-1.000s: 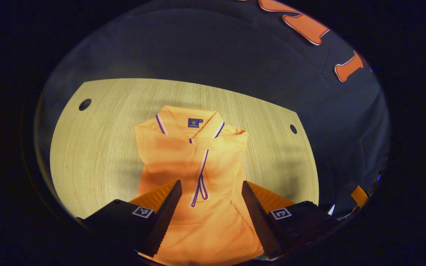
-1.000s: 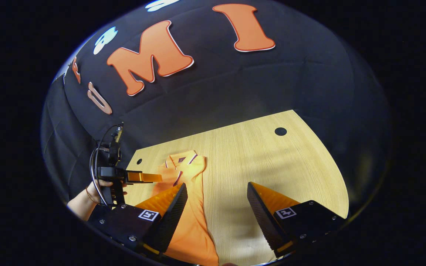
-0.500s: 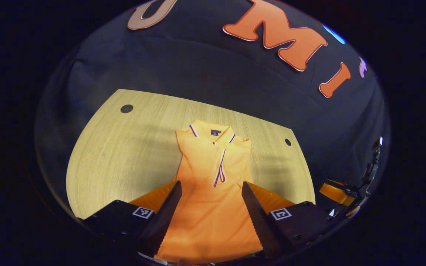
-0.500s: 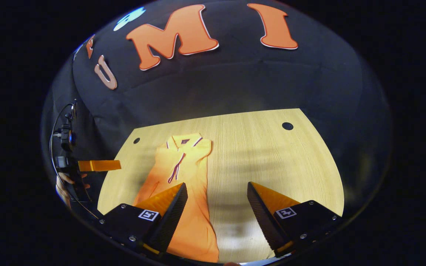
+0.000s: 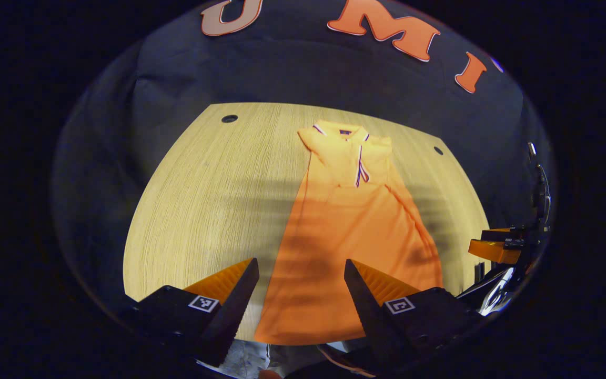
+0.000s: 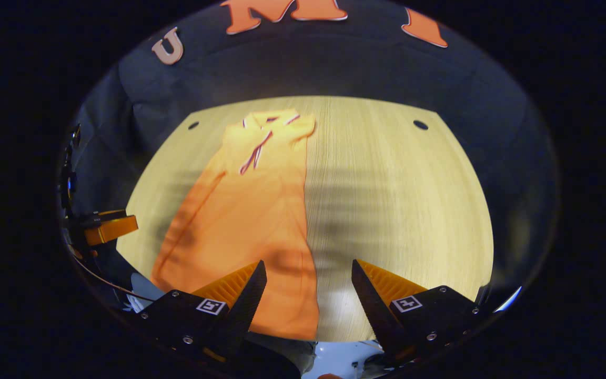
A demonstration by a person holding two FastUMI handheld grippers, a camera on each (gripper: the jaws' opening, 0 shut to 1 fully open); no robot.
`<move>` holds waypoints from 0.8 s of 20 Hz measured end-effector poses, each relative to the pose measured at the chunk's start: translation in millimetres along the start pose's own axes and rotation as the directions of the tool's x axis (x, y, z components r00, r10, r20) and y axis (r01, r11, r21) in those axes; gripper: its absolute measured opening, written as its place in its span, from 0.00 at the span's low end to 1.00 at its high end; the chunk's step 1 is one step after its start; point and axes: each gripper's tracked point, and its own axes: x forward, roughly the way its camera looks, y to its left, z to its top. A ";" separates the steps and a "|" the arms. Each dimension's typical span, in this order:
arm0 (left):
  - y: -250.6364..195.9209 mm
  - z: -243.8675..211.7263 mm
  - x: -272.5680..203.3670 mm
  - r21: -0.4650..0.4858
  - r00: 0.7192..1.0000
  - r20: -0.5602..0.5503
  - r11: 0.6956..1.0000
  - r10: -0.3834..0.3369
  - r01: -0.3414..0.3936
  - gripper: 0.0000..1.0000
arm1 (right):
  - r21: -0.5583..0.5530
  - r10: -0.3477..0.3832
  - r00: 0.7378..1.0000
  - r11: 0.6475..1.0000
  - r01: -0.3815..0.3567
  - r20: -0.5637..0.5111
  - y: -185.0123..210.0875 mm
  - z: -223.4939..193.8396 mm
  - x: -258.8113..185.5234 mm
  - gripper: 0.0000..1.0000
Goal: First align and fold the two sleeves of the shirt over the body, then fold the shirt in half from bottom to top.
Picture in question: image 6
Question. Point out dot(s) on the orange T-shirt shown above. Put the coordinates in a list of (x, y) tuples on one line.
[(250, 221)]

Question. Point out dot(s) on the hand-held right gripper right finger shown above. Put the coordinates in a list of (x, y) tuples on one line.
[(376, 316)]

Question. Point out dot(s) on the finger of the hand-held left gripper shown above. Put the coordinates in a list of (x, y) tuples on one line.
[(113, 229)]

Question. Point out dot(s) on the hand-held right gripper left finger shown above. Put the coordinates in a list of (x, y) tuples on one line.
[(245, 310)]

